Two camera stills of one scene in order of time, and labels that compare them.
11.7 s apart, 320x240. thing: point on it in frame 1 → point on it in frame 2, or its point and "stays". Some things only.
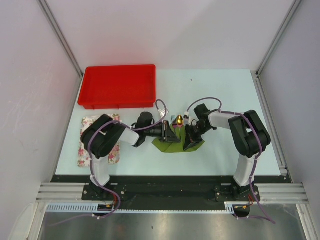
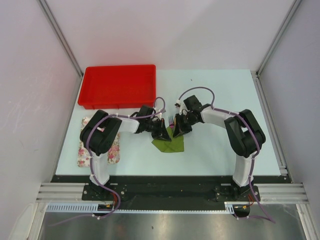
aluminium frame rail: [292, 192] stays
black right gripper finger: [189, 136] → [177, 130]
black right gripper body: [200, 130] → [186, 121]
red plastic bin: [110, 86] stays
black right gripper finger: [190, 141] → [177, 132]
